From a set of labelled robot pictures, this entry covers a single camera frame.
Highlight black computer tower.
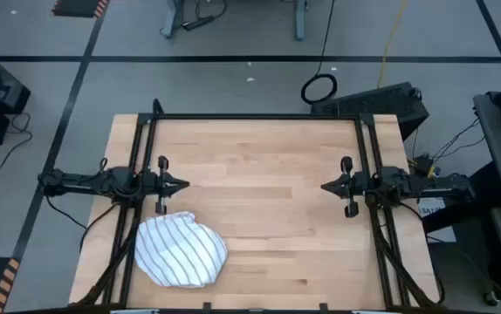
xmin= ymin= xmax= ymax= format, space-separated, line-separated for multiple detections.
xmin=310 ymin=81 xmax=430 ymax=141

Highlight black hanging coiled cable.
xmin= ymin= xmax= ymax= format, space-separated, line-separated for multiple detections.
xmin=300 ymin=0 xmax=339 ymax=106

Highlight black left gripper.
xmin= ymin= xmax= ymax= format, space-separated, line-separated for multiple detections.
xmin=144 ymin=155 xmax=190 ymax=215

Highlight grey desk leg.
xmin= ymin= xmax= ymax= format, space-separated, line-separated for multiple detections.
xmin=160 ymin=0 xmax=186 ymax=39
xmin=292 ymin=0 xmax=309 ymax=42

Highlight black power strip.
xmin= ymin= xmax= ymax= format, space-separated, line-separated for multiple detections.
xmin=182 ymin=15 xmax=216 ymax=32

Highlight black floor cable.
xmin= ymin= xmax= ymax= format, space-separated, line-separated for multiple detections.
xmin=0 ymin=112 xmax=33 ymax=172

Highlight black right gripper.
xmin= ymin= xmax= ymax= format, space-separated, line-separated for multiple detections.
xmin=320 ymin=155 xmax=367 ymax=219

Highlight white paper label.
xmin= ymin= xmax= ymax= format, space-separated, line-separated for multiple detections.
xmin=415 ymin=198 xmax=457 ymax=244

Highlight black cart base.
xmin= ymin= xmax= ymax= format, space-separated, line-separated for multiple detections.
xmin=422 ymin=161 xmax=501 ymax=235

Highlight yellow hanging cable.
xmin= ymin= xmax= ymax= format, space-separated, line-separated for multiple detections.
xmin=376 ymin=0 xmax=409 ymax=90

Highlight white striped towel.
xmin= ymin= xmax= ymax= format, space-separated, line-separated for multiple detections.
xmin=134 ymin=211 xmax=230 ymax=289

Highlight black power adapter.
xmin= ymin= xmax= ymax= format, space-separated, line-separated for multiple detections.
xmin=411 ymin=153 xmax=443 ymax=179

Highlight black aluminium table frame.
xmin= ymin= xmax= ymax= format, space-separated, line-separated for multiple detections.
xmin=70 ymin=98 xmax=446 ymax=311

